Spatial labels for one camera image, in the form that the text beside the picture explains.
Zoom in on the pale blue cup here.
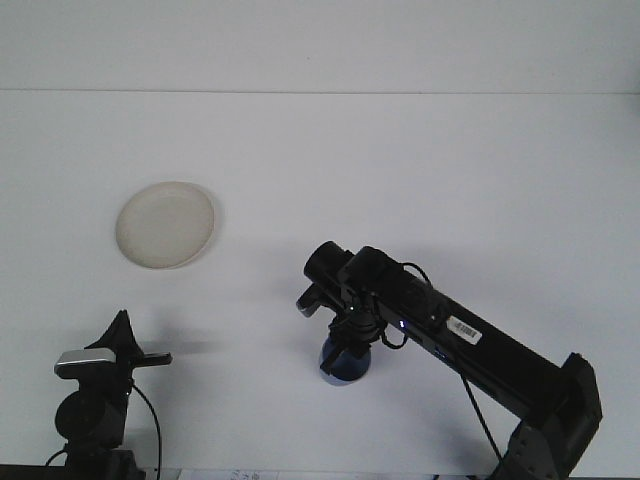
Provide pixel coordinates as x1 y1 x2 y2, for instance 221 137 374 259
318 335 372 386

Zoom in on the pale round plate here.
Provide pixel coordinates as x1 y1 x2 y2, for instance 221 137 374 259
114 180 217 271

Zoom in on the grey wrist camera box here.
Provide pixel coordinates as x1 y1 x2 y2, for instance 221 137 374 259
295 283 327 319
53 348 117 380

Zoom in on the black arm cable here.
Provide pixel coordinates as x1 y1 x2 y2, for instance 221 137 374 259
130 380 164 474
382 260 503 464

